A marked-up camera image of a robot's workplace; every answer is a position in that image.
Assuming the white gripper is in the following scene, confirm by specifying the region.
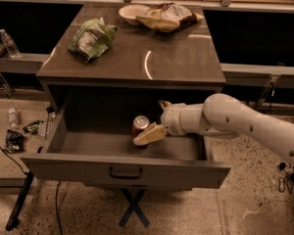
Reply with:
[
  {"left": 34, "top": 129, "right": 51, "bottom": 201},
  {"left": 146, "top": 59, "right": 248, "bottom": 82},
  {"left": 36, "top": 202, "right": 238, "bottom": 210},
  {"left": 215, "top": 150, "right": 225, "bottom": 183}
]
[{"left": 133, "top": 100, "right": 185, "bottom": 146}]

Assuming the red coke can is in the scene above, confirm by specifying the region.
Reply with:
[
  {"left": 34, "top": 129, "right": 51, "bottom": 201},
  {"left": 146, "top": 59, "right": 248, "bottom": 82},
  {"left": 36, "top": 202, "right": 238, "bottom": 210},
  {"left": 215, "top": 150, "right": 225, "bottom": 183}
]
[{"left": 132, "top": 116, "right": 150, "bottom": 138}]

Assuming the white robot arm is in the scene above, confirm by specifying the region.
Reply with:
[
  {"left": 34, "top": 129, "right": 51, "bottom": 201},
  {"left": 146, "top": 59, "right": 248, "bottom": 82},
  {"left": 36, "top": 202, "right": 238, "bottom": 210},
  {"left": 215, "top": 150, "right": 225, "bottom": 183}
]
[{"left": 133, "top": 93, "right": 294, "bottom": 166}]

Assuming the grey cabinet with counter top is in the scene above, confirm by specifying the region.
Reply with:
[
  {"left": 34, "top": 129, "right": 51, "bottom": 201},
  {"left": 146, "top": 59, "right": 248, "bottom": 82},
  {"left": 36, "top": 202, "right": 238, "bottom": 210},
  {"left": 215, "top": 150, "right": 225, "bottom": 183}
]
[{"left": 35, "top": 2, "right": 226, "bottom": 129}]

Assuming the open grey top drawer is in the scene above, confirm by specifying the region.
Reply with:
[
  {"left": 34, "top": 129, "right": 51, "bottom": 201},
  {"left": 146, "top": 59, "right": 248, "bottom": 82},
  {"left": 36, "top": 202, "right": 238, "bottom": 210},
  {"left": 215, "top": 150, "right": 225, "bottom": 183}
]
[{"left": 22, "top": 87, "right": 230, "bottom": 189}]

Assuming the clear bottle beside drawer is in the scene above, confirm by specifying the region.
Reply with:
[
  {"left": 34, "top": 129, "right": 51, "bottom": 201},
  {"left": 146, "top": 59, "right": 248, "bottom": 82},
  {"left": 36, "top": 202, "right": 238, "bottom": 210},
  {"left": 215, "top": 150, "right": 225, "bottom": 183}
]
[{"left": 45, "top": 106, "right": 56, "bottom": 136}]

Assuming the green can on floor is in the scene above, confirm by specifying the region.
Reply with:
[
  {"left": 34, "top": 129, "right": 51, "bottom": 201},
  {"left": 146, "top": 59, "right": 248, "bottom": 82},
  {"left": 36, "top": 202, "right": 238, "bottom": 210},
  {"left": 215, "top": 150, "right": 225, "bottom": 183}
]
[{"left": 23, "top": 119, "right": 43, "bottom": 134}]

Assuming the brown chip bag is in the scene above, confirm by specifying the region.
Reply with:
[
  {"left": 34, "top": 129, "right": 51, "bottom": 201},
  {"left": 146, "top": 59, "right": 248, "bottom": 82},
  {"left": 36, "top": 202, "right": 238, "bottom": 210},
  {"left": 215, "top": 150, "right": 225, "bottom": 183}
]
[{"left": 136, "top": 3, "right": 203, "bottom": 33}]

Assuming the green chip bag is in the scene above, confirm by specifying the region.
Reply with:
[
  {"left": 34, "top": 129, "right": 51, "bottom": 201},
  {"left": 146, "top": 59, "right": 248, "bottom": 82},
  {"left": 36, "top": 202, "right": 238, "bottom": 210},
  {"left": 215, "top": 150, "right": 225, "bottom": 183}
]
[{"left": 68, "top": 18, "right": 119, "bottom": 63}]

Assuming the white bowl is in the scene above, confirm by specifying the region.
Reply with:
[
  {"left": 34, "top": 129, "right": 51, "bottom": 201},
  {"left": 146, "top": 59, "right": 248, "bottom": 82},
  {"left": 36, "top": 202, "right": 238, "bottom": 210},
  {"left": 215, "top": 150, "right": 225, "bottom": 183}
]
[{"left": 119, "top": 5, "right": 149, "bottom": 25}]

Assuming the black snack bag on floor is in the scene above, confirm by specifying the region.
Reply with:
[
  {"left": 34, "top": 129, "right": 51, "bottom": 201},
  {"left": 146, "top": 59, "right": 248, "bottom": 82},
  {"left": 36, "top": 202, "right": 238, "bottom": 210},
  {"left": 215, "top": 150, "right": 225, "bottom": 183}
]
[{"left": 5, "top": 129, "right": 25, "bottom": 153}]

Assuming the water bottle on floor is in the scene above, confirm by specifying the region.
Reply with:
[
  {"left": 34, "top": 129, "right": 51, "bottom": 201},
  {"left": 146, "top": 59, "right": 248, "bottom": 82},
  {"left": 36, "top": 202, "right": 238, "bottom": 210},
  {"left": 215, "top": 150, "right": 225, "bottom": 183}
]
[{"left": 8, "top": 107, "right": 19, "bottom": 128}]

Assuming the clear water bottle on ledge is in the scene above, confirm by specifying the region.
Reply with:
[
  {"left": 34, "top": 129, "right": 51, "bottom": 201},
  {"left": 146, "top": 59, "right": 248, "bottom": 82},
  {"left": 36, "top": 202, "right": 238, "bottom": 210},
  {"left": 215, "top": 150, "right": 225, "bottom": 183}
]
[{"left": 0, "top": 29, "right": 21, "bottom": 58}]

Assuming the black stand leg left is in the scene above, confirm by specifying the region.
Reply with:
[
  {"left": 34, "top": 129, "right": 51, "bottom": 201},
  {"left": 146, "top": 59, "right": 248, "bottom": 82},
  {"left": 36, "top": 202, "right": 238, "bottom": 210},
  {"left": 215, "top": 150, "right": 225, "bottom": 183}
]
[{"left": 5, "top": 172, "right": 34, "bottom": 231}]

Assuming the black drawer handle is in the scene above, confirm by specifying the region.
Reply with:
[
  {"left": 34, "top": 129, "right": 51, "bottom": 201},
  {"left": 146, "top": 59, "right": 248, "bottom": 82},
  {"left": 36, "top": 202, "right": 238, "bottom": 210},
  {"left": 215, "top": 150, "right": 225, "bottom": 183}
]
[{"left": 109, "top": 166, "right": 143, "bottom": 180}]

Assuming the black cable on floor left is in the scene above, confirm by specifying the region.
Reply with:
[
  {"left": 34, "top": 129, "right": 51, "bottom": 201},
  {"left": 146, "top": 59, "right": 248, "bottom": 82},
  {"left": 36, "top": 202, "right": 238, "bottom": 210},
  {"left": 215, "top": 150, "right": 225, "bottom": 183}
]
[{"left": 0, "top": 134, "right": 29, "bottom": 176}]

